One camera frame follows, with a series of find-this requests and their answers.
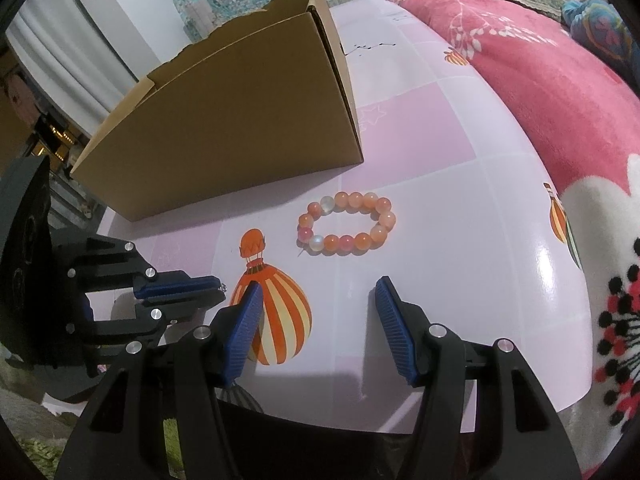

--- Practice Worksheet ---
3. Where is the white curtain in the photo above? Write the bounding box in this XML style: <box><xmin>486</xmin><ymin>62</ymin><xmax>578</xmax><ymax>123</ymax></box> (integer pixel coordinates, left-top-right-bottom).
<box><xmin>6</xmin><ymin>0</ymin><xmax>137</xmax><ymax>136</ymax></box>

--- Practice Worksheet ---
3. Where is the brown cardboard box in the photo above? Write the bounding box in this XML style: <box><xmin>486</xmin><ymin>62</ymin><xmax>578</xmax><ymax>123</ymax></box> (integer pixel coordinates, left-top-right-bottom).
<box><xmin>72</xmin><ymin>0</ymin><xmax>363</xmax><ymax>221</ymax></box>

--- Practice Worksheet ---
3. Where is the pink floral blanket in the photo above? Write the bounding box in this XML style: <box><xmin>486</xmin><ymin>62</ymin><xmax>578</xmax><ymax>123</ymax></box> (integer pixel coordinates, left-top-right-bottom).
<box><xmin>390</xmin><ymin>0</ymin><xmax>639</xmax><ymax>479</ymax></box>

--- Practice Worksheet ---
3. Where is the blue patterned quilt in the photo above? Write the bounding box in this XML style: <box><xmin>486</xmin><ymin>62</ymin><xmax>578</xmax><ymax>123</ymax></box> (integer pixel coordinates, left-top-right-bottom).
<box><xmin>561</xmin><ymin>0</ymin><xmax>639</xmax><ymax>72</ymax></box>

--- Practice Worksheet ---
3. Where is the orange pink bead bracelet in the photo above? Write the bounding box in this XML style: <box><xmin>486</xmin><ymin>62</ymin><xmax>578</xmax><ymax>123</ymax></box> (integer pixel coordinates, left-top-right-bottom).
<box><xmin>297</xmin><ymin>190</ymin><xmax>398</xmax><ymax>255</ymax></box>

